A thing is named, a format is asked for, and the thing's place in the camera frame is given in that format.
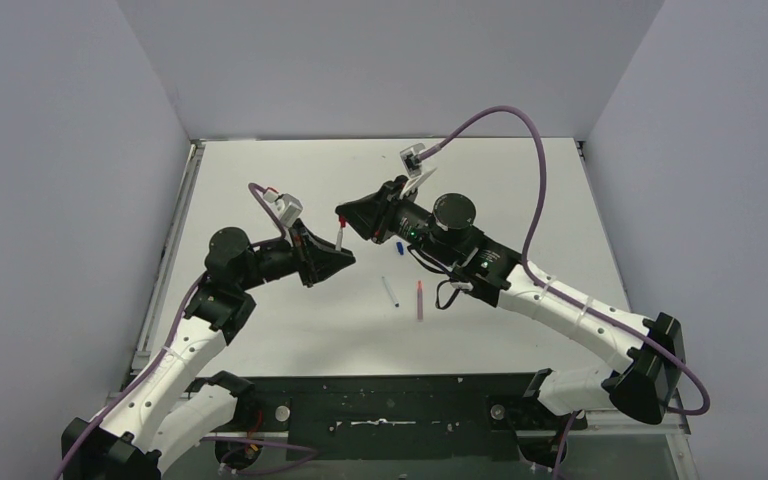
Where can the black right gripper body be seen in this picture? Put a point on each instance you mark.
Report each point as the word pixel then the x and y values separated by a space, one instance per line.
pixel 401 217

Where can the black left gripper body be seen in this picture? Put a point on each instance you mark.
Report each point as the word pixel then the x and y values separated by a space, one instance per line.
pixel 304 257

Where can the white red marker pen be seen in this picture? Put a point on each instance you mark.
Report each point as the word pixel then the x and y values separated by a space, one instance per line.
pixel 339 239

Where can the white blue marker pen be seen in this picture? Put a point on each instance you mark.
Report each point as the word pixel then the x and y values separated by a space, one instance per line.
pixel 390 292

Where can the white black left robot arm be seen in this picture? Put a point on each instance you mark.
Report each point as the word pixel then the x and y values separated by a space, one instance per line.
pixel 145 429

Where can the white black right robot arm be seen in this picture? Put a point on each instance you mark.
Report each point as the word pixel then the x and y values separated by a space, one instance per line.
pixel 640 357

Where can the pink marker pen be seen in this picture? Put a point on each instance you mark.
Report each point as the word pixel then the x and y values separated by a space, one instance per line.
pixel 419 301

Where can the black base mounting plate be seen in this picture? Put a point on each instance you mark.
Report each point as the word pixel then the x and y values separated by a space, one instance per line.
pixel 419 417

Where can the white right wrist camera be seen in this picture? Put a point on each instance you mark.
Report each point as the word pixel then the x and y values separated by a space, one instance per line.
pixel 414 159

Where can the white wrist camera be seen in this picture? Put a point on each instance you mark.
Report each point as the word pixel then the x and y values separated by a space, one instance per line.
pixel 287 209
pixel 414 159

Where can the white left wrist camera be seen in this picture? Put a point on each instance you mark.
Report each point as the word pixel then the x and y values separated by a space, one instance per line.
pixel 287 209

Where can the left side aluminium rail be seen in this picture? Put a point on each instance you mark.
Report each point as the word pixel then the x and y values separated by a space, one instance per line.
pixel 142 352

